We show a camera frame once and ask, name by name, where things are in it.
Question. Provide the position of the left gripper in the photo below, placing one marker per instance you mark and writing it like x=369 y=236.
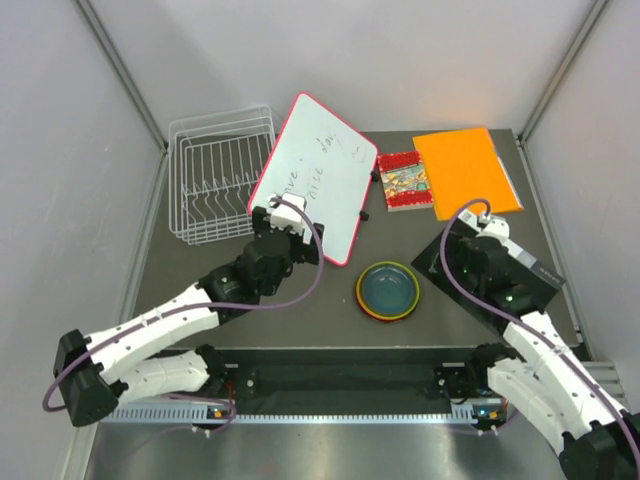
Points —
x=305 y=253

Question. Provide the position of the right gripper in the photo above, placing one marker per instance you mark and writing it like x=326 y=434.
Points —
x=458 y=249

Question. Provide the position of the lime green plate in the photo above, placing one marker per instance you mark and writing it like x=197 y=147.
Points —
x=415 y=300

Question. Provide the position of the dark green plate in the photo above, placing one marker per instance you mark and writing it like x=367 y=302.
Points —
x=390 y=290

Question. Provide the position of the orange plate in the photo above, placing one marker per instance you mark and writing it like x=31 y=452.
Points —
x=387 y=304

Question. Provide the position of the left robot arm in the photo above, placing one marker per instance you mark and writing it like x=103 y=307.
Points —
x=98 y=372

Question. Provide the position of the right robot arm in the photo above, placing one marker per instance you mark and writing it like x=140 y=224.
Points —
x=593 y=434

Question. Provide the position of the black box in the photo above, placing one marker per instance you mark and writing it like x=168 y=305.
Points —
x=440 y=270

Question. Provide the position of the orange folder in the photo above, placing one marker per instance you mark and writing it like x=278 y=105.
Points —
x=462 y=165

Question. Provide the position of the red patterned paperback book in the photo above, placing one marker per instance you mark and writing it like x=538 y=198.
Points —
x=404 y=181

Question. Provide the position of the pink framed whiteboard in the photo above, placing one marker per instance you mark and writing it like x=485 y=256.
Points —
x=321 y=158

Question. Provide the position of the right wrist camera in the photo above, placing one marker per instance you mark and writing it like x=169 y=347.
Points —
x=493 y=226

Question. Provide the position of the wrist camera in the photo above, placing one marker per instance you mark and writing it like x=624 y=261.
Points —
x=493 y=226
x=283 y=216

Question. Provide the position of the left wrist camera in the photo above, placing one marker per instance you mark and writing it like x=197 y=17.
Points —
x=283 y=216

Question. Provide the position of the white wire dish rack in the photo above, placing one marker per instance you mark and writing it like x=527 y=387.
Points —
x=215 y=161

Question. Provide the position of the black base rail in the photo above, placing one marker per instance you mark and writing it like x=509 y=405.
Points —
x=346 y=380

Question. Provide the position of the grey cable duct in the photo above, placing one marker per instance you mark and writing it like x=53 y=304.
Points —
x=200 y=413

